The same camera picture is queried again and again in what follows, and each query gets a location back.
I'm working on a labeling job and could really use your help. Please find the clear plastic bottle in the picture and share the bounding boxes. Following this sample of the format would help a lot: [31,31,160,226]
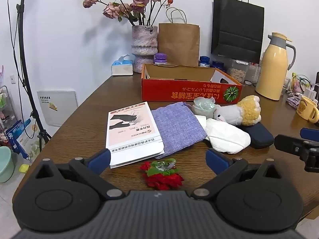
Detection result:
[249,63,261,83]

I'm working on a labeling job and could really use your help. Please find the white charger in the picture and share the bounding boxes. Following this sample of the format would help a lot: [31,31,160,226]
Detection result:
[302,87,316,98]

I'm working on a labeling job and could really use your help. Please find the black light stand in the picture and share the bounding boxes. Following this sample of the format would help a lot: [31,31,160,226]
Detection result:
[15,0,51,155]

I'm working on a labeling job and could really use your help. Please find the green bucket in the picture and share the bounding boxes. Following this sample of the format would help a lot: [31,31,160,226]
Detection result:
[0,146,16,184]

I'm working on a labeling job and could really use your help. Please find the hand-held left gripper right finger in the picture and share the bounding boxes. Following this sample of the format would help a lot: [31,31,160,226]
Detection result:
[191,148,287,200]

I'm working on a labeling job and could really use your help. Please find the clear drinking glass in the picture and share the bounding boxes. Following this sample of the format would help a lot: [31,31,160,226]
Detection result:
[281,77,291,96]

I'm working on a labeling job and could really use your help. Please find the pink textured vase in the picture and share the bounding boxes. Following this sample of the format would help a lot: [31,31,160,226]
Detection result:
[131,25,159,74]

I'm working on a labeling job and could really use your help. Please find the yellow thermos jug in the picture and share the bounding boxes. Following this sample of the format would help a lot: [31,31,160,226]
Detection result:
[254,32,297,101]

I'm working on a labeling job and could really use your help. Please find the wire shelf rack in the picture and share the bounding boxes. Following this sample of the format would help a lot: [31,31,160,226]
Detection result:
[0,85,18,140]

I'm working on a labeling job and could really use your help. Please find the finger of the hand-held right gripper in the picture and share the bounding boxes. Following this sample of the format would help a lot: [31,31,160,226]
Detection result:
[300,127,319,139]
[274,134,319,172]

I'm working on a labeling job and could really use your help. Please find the brown paper bag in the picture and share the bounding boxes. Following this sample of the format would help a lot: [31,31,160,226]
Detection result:
[158,8,201,67]

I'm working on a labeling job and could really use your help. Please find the red cardboard box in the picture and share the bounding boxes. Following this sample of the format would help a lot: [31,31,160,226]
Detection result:
[141,63,243,104]

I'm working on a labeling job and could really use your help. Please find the red fabric flower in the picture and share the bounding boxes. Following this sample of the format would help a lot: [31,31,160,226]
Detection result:
[139,159,184,191]

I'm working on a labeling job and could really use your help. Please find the yellow white plush toy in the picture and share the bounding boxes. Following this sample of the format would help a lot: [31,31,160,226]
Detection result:
[213,95,262,126]

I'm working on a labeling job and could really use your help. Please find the white pink packet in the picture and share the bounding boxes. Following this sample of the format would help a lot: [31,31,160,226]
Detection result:
[105,101,165,169]

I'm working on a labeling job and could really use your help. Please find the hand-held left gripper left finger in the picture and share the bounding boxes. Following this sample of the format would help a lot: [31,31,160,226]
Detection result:
[32,149,125,200]

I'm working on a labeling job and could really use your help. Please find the black paper bag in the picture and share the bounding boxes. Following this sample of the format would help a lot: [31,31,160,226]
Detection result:
[216,0,265,64]
[211,0,223,55]

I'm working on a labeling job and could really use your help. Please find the white cloth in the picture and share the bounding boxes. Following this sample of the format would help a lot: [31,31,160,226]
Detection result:
[205,118,251,154]

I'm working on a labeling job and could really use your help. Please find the blue white package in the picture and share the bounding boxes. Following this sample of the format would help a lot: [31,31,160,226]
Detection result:
[5,119,28,159]

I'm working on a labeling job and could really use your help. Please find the purple cable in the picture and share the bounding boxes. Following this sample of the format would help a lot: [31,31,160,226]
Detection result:
[286,97,302,109]

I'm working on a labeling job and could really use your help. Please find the yellow bear mug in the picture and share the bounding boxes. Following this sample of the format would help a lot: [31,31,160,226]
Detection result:
[296,95,319,124]

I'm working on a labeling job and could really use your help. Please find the purple cloth pouch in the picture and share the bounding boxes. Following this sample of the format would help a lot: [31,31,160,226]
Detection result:
[151,102,208,160]

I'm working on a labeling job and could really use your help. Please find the purple cap bottle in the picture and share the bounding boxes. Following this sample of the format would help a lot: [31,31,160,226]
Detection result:
[154,53,168,66]

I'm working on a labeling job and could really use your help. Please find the blue white tissue box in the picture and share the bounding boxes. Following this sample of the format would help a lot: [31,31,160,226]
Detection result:
[111,54,134,76]

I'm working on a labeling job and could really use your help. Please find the dried rose bouquet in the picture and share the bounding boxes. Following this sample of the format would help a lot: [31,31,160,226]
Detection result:
[82,0,174,27]

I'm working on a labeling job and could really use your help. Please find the clear container of seeds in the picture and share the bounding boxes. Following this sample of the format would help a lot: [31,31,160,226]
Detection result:
[227,59,250,83]

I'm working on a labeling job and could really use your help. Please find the dark blue case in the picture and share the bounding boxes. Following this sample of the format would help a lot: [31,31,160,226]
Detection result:
[240,122,275,149]

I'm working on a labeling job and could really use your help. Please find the white green package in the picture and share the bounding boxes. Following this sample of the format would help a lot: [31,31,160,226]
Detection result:
[18,118,42,163]

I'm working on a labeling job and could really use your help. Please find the white wall panel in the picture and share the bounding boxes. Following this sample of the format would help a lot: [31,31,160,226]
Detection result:
[36,90,78,127]

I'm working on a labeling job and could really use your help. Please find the pink snack pack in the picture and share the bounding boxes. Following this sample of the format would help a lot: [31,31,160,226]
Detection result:
[291,73,304,93]

